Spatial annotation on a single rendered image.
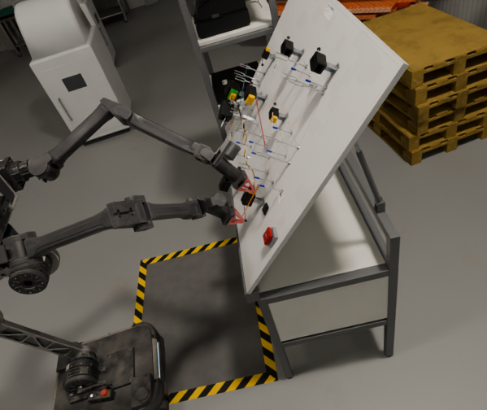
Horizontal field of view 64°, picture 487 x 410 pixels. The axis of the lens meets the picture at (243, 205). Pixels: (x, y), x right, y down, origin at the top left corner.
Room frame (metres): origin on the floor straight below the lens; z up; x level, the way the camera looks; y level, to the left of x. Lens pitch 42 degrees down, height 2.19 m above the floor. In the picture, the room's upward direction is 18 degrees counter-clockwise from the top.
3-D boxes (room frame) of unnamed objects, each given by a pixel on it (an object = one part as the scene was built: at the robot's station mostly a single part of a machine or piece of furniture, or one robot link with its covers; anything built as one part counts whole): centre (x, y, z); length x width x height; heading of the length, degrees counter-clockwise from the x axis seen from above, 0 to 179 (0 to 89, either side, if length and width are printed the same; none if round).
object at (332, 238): (1.51, -0.30, 0.60); 1.17 x 0.58 x 0.40; 175
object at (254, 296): (1.54, 0.02, 0.83); 1.18 x 0.06 x 0.06; 175
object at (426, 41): (2.86, -1.75, 0.40); 1.14 x 0.78 x 0.81; 3
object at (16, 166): (1.44, 0.81, 1.45); 0.09 x 0.08 x 0.12; 1
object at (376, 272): (1.51, -0.29, 0.40); 1.18 x 0.60 x 0.80; 175
